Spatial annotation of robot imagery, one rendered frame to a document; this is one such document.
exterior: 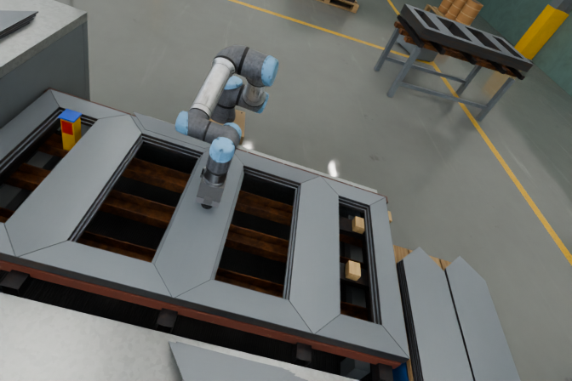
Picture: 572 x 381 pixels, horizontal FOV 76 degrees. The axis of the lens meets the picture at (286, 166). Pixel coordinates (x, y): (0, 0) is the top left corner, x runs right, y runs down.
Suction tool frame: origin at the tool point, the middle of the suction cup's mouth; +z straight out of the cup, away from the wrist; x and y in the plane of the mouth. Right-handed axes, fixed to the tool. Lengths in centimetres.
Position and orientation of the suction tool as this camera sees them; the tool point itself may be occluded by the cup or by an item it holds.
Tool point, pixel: (206, 206)
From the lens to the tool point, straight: 139.9
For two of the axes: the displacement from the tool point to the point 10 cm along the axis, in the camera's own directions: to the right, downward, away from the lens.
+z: -3.2, 7.0, 6.4
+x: 0.5, -6.6, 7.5
